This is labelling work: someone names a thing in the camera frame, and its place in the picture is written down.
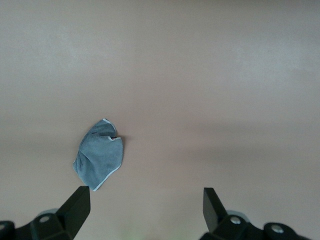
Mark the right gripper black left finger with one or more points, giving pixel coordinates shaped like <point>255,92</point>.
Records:
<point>72,212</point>

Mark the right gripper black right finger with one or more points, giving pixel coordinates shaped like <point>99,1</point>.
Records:
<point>212,210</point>

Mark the grey microfibre towel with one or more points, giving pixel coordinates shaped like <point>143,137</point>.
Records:
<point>100,157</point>

